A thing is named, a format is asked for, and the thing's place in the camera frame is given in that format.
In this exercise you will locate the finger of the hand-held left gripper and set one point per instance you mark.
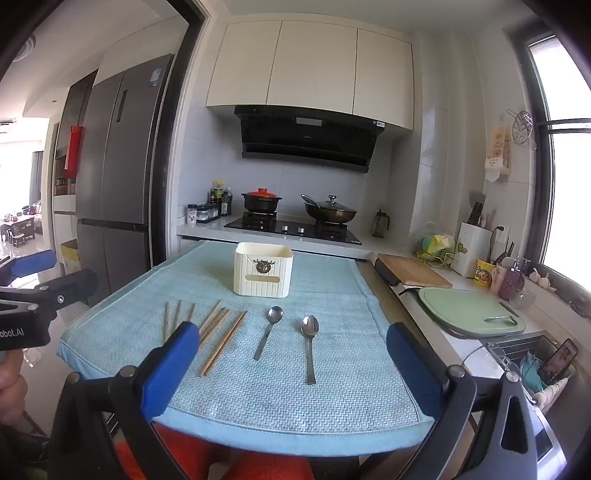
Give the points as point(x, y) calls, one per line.
point(30, 265)
point(74, 284)

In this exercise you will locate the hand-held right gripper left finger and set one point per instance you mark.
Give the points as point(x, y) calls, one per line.
point(171, 369)

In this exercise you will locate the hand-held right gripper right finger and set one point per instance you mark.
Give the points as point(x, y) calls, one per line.
point(411, 374)

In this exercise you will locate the pile of wooden chopsticks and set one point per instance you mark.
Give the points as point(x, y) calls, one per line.
point(221, 344)

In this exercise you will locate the metal spoon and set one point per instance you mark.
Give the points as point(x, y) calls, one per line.
point(310, 327)
point(273, 316)

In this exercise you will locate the cream utensil holder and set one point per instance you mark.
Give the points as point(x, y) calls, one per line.
point(263, 272)

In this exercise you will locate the dark kitchen utensils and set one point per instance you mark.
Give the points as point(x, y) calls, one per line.
point(504, 251)

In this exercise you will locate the person's left hand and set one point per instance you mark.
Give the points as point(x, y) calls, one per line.
point(11, 392)

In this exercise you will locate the cardboard box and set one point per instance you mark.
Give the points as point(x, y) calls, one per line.
point(70, 258)

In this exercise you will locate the green cutting board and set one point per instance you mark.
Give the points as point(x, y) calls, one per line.
point(466, 309)

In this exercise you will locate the light blue towel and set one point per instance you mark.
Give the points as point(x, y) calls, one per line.
point(323, 397)

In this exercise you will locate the orange clothing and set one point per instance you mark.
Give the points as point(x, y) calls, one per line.
point(194, 457)

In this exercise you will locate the wooden cutting board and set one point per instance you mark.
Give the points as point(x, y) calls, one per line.
point(415, 270)

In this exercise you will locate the grey refrigerator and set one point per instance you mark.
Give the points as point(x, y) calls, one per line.
point(120, 184)

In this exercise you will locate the red hanging item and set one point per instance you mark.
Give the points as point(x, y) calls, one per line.
point(74, 152)

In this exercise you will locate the pink cup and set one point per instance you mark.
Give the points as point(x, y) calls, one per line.
point(497, 281)

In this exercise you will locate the green and yellow bag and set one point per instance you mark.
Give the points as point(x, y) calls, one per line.
point(436, 247)

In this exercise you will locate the dark shelf cabinet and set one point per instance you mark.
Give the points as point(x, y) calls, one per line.
point(69, 138)

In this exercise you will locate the clear glass cup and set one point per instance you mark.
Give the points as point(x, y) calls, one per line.
point(522, 299)

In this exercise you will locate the white knife block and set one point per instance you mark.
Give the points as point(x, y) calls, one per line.
point(471, 251)

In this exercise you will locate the glass spice jar black lid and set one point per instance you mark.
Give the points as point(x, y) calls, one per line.
point(214, 211)
point(192, 214)
point(203, 213)

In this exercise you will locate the purple bottle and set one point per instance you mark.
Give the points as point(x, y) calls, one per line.
point(512, 281)

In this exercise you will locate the smartphone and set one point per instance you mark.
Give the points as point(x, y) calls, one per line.
point(559, 361)

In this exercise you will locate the garlic bulbs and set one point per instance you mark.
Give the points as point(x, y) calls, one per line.
point(541, 279)

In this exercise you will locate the dark sauce bottle yellow cap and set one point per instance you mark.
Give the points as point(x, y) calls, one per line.
point(215, 194)

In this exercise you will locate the small dark sauce bottle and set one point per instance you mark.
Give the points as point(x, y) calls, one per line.
point(226, 203)

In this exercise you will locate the dark wok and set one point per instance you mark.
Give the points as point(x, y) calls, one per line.
point(330, 215)

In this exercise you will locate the black gas stove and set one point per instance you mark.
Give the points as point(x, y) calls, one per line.
point(295, 228)

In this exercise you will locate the glass wok lid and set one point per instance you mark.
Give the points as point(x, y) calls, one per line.
point(331, 204)

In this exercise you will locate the black clay pot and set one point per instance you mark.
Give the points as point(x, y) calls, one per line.
point(261, 204)

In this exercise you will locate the red pot lid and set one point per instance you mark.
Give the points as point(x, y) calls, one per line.
point(262, 193)

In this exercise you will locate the hanging printed bag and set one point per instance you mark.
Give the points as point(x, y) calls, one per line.
point(498, 152)

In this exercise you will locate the black range hood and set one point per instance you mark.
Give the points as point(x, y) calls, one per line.
point(304, 138)

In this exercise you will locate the hanging metal steamer rack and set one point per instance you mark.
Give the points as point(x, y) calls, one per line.
point(522, 127)

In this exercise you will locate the white upper cabinets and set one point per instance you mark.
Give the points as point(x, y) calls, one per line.
point(314, 69)

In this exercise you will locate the dark door frame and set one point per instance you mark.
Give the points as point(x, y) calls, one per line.
point(173, 161)

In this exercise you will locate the white wall outlet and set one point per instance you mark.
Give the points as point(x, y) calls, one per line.
point(499, 234)

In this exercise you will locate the dark window frame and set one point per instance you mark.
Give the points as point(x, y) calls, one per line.
point(547, 184)

